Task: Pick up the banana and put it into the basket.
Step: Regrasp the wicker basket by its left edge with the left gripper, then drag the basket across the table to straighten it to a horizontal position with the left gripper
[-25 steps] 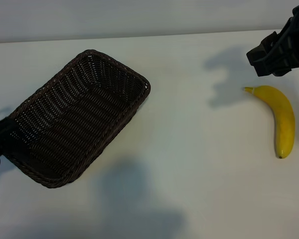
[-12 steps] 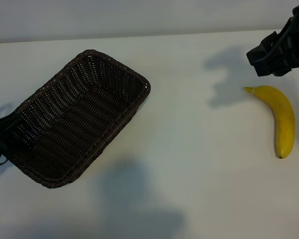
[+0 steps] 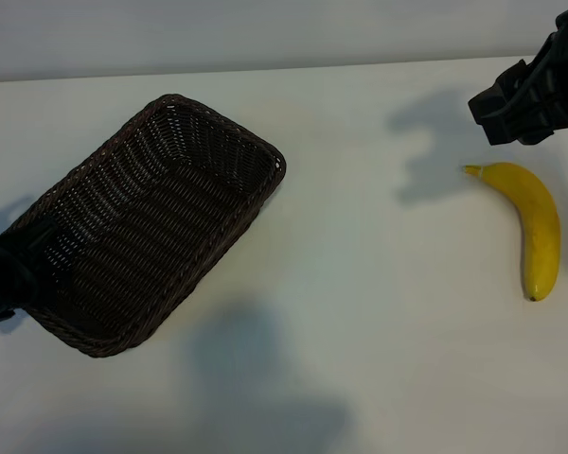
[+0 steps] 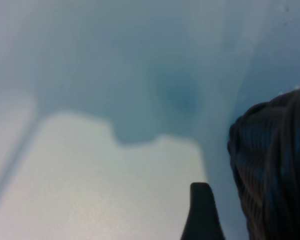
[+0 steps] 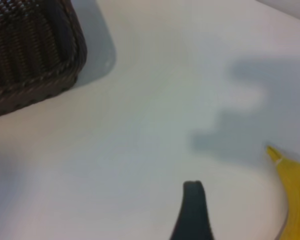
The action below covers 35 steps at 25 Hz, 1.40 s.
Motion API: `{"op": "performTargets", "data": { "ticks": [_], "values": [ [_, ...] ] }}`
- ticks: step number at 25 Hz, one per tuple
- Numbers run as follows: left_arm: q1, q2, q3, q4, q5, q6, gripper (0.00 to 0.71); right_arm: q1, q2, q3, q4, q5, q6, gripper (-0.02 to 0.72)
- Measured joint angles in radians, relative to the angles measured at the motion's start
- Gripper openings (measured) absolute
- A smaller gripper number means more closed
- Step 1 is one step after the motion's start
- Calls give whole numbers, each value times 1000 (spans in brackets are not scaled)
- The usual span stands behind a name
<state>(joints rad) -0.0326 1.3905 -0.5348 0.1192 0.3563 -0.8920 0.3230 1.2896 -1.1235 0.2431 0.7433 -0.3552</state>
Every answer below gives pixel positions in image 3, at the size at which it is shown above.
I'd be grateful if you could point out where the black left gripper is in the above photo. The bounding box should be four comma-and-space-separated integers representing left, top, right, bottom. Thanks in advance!
0, 218, 61, 333

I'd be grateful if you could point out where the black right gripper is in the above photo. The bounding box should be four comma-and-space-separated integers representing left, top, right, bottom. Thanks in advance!
468, 0, 568, 147

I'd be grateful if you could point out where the dark brown wicker basket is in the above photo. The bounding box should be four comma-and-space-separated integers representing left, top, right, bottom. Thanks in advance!
0, 93, 288, 359

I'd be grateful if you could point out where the yellow banana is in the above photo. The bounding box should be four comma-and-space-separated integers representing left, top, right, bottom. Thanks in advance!
461, 161, 562, 303

